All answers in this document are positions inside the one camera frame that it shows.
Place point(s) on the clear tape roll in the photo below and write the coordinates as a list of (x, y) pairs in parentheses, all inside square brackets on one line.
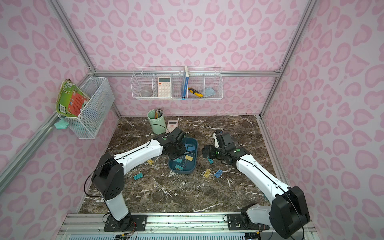
[(146, 93)]

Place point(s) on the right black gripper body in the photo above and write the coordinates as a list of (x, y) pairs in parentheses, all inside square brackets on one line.
[(210, 151)]

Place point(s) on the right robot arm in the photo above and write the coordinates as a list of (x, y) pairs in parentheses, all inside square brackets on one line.
[(288, 212)]

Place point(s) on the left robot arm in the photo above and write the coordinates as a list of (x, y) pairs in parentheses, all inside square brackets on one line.
[(109, 175)]

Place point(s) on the blue binder clip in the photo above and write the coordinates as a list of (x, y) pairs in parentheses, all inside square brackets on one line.
[(218, 174)]

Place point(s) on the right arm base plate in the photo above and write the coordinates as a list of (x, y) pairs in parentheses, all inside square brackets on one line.
[(237, 222)]

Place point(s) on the pencils in cup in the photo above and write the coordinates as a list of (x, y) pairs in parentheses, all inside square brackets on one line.
[(158, 113)]

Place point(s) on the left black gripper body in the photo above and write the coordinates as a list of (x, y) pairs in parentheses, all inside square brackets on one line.
[(174, 149)]

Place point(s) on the pink calculator on table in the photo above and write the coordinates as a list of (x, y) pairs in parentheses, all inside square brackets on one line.
[(171, 125)]

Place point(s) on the white wire wall basket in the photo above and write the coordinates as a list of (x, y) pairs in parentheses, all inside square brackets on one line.
[(200, 79)]

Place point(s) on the mint star-shaped hook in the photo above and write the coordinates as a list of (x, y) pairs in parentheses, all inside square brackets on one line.
[(61, 124)]

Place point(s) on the blue book in basket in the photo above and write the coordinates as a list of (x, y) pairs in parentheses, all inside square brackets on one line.
[(185, 81)]

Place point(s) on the white calculator in basket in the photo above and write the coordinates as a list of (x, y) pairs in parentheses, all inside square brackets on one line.
[(164, 87)]

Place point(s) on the teal plastic storage box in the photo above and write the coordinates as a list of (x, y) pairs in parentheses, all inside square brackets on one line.
[(186, 163)]

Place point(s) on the green red booklet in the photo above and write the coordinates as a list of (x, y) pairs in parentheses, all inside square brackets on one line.
[(71, 99)]

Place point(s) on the teal binder clip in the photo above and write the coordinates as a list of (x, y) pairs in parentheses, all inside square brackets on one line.
[(210, 160), (138, 176)]

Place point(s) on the yellow utility knife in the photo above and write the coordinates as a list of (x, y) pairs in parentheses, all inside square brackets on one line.
[(195, 92)]

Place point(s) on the white mesh side basket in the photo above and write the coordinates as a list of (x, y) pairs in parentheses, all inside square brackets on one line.
[(88, 123)]

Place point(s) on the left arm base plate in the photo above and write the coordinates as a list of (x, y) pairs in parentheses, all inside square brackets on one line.
[(127, 224)]

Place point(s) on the mint green pencil cup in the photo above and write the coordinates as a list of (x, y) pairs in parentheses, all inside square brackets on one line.
[(158, 126)]

